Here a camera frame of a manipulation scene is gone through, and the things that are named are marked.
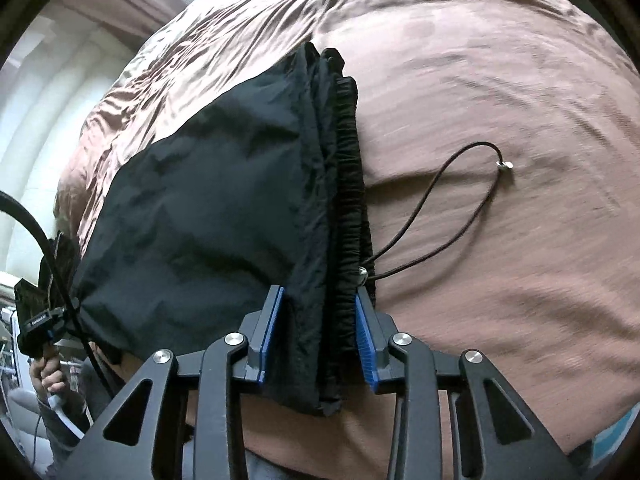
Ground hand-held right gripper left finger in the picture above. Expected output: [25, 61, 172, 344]
[47, 285, 286, 480]

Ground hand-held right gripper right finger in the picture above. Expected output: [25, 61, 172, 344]
[355, 287, 581, 480]

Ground black pants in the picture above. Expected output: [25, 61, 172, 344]
[70, 42, 516, 417]

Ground person's left hand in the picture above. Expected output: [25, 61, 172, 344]
[29, 354, 68, 398]

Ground cream padded headboard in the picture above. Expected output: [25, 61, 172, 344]
[0, 12, 151, 281]

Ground brown blanket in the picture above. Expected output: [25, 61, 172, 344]
[55, 0, 640, 456]

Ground thick black hose cable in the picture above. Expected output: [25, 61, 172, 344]
[0, 190, 126, 401]

